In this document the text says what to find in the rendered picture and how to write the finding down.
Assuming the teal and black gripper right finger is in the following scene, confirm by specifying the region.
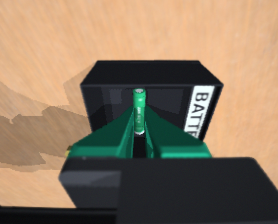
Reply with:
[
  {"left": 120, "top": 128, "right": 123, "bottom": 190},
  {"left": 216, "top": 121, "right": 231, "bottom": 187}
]
[{"left": 144, "top": 105, "right": 212, "bottom": 158}]

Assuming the black rack of three labelled bins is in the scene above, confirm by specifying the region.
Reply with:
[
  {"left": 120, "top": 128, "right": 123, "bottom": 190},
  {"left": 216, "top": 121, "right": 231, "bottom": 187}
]
[{"left": 80, "top": 60, "right": 224, "bottom": 141}]

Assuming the green battery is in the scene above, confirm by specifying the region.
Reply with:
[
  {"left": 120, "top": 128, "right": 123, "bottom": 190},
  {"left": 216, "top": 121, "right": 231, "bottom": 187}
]
[{"left": 133, "top": 88, "right": 146, "bottom": 134}]

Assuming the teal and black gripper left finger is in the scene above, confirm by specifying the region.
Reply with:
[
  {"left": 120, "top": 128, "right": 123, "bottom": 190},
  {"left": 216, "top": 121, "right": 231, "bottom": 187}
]
[{"left": 66, "top": 106, "right": 134, "bottom": 159}]

